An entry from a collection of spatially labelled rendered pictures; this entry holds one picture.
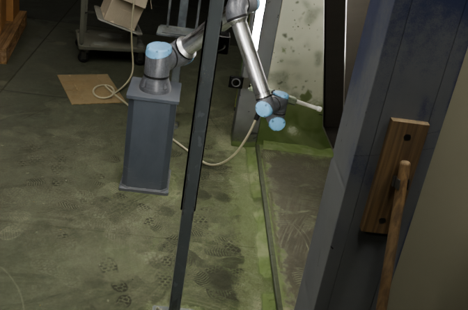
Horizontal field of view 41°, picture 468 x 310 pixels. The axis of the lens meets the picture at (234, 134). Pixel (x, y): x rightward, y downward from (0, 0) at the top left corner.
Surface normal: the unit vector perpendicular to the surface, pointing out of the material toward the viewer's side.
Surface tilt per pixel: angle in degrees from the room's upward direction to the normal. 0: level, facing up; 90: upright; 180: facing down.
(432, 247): 90
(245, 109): 90
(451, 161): 90
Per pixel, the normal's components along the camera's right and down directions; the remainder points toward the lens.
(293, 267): 0.15, -0.89
